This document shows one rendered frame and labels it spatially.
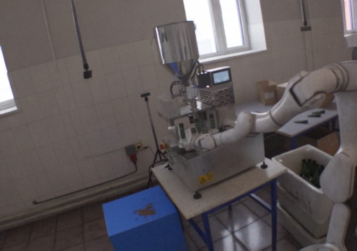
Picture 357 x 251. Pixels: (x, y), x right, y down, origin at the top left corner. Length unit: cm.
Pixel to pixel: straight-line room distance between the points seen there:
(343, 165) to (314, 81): 37
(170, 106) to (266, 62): 249
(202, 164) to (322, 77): 96
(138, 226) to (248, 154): 89
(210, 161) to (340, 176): 82
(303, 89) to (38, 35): 266
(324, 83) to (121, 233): 148
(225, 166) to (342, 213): 79
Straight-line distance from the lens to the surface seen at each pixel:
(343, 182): 105
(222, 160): 159
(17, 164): 321
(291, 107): 84
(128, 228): 175
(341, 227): 125
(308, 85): 80
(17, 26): 302
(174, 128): 168
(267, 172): 175
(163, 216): 175
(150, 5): 307
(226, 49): 387
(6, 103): 345
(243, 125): 97
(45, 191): 330
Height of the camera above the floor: 168
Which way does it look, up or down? 16 degrees down
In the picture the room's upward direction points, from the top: 11 degrees counter-clockwise
